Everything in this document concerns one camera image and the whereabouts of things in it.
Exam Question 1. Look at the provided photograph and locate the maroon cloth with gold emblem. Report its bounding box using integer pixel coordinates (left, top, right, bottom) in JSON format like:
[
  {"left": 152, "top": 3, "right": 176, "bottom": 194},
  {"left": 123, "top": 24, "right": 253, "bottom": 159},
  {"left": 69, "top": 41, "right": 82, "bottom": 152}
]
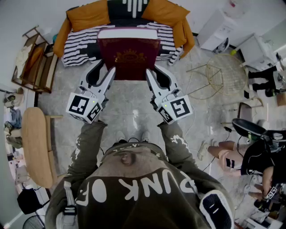
[{"left": 96, "top": 26, "right": 161, "bottom": 81}]

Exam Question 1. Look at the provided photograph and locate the orange cushion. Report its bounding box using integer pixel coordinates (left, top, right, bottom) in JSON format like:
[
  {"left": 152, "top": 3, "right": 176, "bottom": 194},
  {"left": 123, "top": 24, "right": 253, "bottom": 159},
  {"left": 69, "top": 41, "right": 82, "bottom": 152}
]
[
  {"left": 66, "top": 0, "right": 111, "bottom": 32},
  {"left": 142, "top": 0, "right": 190, "bottom": 27}
]

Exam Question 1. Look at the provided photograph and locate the white cabinet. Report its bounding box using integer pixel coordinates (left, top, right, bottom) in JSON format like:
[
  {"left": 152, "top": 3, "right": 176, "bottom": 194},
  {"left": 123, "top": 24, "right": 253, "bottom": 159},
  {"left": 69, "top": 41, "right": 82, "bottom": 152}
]
[{"left": 196, "top": 8, "right": 239, "bottom": 53}]

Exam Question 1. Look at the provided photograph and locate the person's olive printed sweatshirt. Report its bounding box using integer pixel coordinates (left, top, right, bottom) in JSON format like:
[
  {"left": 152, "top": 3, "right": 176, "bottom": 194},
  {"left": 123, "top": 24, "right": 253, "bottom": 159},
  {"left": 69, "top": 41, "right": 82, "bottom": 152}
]
[{"left": 44, "top": 143, "right": 235, "bottom": 229}]

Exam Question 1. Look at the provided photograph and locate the pile of clothes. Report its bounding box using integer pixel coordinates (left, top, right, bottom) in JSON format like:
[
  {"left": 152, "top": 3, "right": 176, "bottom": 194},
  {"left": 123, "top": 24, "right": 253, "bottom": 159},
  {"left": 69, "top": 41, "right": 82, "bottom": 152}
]
[{"left": 3, "top": 87, "right": 25, "bottom": 148}]

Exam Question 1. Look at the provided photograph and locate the wooden shelf rack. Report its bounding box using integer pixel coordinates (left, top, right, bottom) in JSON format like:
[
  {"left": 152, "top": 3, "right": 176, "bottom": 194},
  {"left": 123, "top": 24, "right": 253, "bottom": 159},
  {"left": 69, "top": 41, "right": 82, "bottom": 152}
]
[{"left": 11, "top": 25, "right": 59, "bottom": 94}]

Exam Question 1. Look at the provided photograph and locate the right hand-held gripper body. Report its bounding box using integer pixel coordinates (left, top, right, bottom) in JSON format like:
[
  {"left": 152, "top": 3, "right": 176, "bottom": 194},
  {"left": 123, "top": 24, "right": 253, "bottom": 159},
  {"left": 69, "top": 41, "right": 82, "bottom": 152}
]
[{"left": 151, "top": 88, "right": 193, "bottom": 125}]

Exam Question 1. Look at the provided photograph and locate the person's left forearm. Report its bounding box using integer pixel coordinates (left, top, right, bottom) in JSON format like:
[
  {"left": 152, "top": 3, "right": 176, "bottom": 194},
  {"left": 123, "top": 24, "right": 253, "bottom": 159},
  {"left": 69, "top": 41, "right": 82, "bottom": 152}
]
[{"left": 67, "top": 120, "right": 108, "bottom": 177}]

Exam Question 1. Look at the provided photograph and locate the black chair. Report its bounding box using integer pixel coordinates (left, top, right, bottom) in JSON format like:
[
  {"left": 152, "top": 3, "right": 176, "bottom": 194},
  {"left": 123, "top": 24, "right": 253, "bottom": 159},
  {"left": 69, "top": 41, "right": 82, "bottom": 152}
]
[{"left": 231, "top": 118, "right": 267, "bottom": 137}]

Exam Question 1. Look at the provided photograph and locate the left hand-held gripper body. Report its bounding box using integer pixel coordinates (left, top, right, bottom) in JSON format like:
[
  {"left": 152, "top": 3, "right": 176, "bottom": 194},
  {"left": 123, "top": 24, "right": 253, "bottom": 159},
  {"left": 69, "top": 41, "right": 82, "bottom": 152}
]
[{"left": 66, "top": 85, "right": 110, "bottom": 124}]

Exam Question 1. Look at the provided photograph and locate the black white striped blanket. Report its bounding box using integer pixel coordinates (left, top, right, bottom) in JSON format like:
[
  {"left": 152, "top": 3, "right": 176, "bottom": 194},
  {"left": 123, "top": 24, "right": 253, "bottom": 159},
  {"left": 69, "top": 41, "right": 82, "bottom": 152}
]
[{"left": 62, "top": 0, "right": 184, "bottom": 68}]

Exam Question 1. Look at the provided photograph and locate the floor fan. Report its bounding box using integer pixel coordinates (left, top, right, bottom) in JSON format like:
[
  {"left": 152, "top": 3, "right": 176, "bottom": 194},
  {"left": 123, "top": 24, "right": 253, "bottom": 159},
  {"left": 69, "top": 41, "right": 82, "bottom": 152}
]
[{"left": 22, "top": 214, "right": 46, "bottom": 229}]

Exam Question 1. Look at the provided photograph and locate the brown seat wooden chair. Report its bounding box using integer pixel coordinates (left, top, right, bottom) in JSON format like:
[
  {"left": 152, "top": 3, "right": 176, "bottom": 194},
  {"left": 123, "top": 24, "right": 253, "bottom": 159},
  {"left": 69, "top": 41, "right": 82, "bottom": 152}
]
[{"left": 221, "top": 97, "right": 264, "bottom": 125}]

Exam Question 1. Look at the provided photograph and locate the oval wooden table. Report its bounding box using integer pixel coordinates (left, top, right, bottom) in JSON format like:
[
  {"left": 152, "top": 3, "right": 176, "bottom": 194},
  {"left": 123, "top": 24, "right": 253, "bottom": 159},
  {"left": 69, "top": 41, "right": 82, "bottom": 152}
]
[{"left": 21, "top": 106, "right": 64, "bottom": 189}]

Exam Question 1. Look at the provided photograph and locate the person's left white shoe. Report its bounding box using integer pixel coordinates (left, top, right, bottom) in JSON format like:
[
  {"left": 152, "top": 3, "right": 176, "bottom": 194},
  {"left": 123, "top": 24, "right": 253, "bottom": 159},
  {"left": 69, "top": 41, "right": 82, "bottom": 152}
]
[{"left": 115, "top": 131, "right": 126, "bottom": 143}]

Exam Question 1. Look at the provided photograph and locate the gold wire round table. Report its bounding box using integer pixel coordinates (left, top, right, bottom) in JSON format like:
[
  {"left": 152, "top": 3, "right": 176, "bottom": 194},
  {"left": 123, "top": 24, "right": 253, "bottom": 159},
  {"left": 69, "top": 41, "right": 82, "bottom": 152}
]
[{"left": 186, "top": 53, "right": 248, "bottom": 100}]

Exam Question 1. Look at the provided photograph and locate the orange sofa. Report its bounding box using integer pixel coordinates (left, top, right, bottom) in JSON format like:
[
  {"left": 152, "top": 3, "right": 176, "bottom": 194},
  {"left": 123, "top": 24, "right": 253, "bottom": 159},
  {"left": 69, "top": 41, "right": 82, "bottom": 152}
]
[{"left": 53, "top": 0, "right": 195, "bottom": 68}]

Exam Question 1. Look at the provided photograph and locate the grey shoulder strap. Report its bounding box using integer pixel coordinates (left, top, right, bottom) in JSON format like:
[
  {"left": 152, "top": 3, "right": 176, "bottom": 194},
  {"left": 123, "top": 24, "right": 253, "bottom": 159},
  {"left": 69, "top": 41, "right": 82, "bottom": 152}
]
[{"left": 62, "top": 180, "right": 78, "bottom": 229}]

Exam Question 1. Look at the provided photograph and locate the person's right forearm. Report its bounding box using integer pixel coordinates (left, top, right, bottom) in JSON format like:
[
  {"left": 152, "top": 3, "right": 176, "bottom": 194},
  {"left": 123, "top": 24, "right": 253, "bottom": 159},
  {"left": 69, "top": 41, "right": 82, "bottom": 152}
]
[{"left": 157, "top": 120, "right": 198, "bottom": 168}]

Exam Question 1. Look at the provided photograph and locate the black bag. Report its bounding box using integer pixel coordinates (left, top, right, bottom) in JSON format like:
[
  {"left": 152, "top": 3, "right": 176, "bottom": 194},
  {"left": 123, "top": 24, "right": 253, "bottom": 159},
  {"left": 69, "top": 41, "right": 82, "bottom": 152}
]
[{"left": 17, "top": 188, "right": 50, "bottom": 215}]

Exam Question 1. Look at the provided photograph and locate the white appliance box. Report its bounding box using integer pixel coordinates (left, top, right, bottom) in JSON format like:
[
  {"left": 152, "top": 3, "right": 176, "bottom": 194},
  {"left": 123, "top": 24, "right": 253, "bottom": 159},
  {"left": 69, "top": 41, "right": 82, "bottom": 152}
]
[{"left": 238, "top": 33, "right": 278, "bottom": 70}]

